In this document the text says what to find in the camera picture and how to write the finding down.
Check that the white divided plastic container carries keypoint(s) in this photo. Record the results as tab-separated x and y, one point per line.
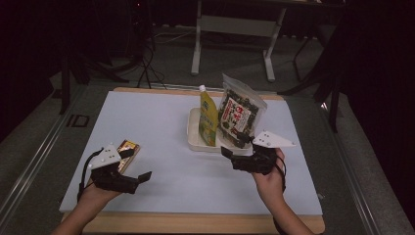
194	133

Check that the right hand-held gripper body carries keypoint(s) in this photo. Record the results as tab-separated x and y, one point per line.
272	140

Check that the wooden table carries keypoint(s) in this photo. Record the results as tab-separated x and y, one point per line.
182	223

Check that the black angled stand legs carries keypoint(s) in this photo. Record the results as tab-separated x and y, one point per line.
333	107

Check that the person's left hand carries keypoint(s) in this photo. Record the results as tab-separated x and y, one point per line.
94	196

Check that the metal floor rail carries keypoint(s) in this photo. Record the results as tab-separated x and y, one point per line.
352	182
32	166

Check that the yellow green spouted pouch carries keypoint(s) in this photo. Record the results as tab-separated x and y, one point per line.
208	117

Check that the white metal desk frame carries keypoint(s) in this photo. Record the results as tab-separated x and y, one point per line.
235	26

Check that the black floor bracket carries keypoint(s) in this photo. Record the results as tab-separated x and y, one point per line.
69	120

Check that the gold red snack packet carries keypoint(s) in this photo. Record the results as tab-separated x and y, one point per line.
130	144

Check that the black metal stand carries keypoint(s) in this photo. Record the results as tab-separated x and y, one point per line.
65	84

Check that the pale blue table mat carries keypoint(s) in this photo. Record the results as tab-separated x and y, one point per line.
156	130

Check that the clear seaweed snack bag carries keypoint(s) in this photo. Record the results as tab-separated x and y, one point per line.
238	114

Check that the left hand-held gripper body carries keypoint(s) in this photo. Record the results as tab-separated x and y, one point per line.
106	158

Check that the person's right hand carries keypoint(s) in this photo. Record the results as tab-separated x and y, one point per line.
270	186

